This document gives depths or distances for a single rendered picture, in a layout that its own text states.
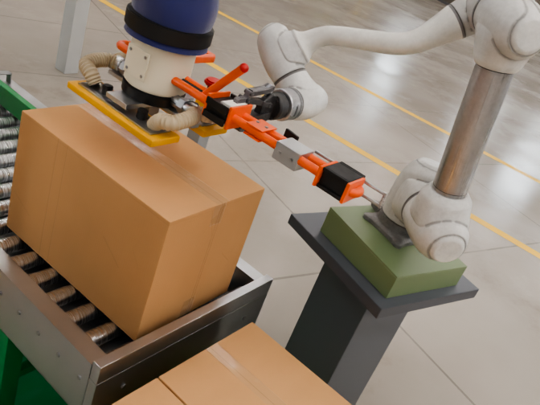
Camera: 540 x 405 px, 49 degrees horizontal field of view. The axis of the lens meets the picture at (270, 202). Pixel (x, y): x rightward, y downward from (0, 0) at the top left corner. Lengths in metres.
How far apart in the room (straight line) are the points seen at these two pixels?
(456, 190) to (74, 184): 1.05
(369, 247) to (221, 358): 0.57
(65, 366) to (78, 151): 0.55
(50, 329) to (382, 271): 0.97
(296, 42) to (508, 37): 0.56
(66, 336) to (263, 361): 0.56
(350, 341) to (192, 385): 0.70
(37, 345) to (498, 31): 1.41
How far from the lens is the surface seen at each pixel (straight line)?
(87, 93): 1.64
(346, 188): 1.27
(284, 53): 1.71
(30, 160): 1.82
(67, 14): 4.67
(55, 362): 1.68
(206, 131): 1.61
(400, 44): 1.71
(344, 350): 2.14
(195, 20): 1.49
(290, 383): 1.74
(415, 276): 1.89
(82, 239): 1.71
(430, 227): 1.74
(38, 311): 1.66
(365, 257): 1.90
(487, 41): 1.58
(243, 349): 1.77
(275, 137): 1.41
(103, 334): 1.69
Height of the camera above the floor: 1.71
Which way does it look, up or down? 27 degrees down
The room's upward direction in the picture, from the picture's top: 21 degrees clockwise
